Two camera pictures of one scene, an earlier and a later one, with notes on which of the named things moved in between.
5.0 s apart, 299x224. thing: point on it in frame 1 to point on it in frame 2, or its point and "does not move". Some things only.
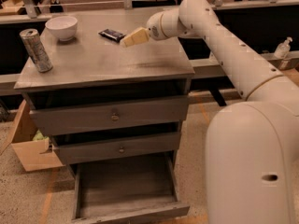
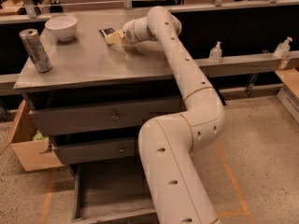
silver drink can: x=35 y=47 does not move
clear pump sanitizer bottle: x=283 y=49 does not move
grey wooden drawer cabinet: x=107 y=84 does not move
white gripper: x=154 y=27 to x=129 y=34
